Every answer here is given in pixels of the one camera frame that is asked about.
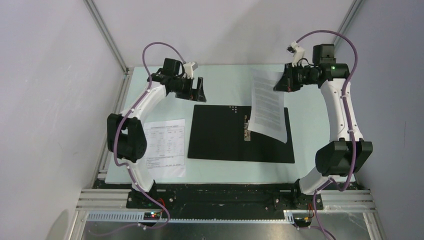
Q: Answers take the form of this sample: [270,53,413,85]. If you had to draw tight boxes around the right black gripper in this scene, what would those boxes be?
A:
[272,61,317,93]

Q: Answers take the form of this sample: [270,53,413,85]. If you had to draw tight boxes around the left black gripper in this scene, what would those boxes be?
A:
[173,75,206,103]

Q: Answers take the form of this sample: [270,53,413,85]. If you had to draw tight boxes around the printed white paper sheet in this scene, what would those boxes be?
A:
[248,68,288,143]

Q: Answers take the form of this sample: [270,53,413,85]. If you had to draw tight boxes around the red and black folder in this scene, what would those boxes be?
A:
[187,104,295,164]

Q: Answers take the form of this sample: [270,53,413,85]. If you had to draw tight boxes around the metal folder clip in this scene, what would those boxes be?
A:
[243,115,251,142]

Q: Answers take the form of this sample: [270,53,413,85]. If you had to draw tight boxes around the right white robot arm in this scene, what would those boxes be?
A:
[273,63,373,209]

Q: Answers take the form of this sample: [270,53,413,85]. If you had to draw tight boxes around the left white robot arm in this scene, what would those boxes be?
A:
[106,58,207,208]

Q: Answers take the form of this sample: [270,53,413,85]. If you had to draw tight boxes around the white table form sheet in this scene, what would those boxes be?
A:
[144,119,186,180]

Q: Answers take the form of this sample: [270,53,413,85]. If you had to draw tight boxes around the left controller board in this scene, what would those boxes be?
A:
[143,211,162,221]

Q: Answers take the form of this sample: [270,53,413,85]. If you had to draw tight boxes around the controller board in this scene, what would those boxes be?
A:
[143,211,162,221]
[293,217,312,229]

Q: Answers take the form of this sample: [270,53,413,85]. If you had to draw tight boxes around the right controller board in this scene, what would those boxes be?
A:
[293,217,312,229]

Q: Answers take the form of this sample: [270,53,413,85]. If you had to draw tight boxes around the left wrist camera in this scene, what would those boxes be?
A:
[183,61,198,79]

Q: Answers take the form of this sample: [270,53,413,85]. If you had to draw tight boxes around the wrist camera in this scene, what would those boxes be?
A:
[183,61,198,79]
[286,41,305,67]

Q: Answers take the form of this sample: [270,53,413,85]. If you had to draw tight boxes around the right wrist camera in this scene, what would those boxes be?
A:
[286,41,305,67]

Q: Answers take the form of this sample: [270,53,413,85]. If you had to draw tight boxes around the left aluminium corner post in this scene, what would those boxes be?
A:
[83,0,129,74]

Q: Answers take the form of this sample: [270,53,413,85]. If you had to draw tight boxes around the aluminium corner post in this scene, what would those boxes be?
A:
[83,0,129,74]
[319,0,365,72]

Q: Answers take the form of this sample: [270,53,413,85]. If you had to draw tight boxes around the right aluminium corner post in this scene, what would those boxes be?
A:
[319,0,365,72]

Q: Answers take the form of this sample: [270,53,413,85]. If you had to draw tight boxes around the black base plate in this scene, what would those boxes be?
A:
[92,180,362,221]

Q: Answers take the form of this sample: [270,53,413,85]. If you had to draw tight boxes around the aluminium frame rail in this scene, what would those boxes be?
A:
[66,184,387,240]

